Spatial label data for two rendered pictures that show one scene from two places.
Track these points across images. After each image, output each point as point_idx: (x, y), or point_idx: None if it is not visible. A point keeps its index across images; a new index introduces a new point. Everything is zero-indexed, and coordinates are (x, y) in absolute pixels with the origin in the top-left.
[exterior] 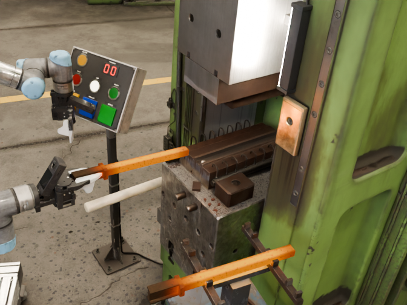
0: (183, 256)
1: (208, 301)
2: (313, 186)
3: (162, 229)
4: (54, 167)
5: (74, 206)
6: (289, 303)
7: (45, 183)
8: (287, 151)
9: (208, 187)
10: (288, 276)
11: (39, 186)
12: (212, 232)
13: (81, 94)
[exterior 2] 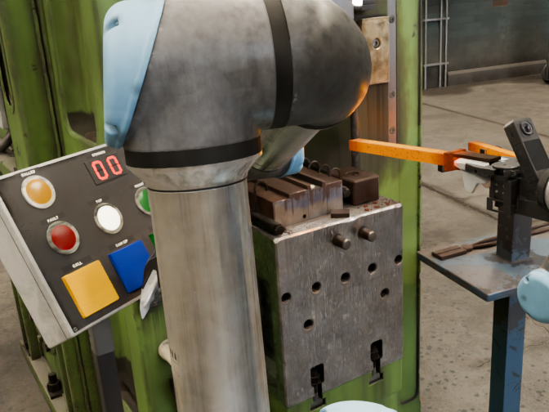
0: (347, 352)
1: (488, 267)
2: (406, 103)
3: (290, 373)
4: (532, 127)
5: None
6: (412, 275)
7: (544, 157)
8: (382, 81)
9: (342, 205)
10: (403, 244)
11: (542, 173)
12: (397, 235)
13: (98, 255)
